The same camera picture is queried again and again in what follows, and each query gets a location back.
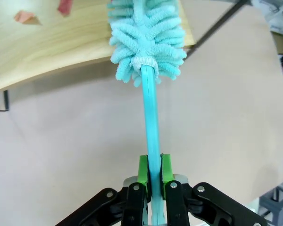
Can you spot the red paper scrap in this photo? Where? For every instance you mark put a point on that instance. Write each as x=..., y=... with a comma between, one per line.
x=65, y=5

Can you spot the salmon paper scrap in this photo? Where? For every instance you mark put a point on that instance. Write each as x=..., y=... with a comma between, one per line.
x=26, y=17

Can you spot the teal chenille duster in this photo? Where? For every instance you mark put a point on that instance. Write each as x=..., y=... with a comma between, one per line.
x=152, y=117

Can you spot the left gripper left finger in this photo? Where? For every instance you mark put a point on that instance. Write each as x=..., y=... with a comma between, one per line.
x=134, y=202

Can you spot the light wooden table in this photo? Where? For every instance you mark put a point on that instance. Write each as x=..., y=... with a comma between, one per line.
x=49, y=47

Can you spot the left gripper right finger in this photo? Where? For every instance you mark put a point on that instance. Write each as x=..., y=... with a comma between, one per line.
x=177, y=202

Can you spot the grey plastic stool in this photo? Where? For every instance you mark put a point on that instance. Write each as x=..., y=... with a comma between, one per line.
x=273, y=195

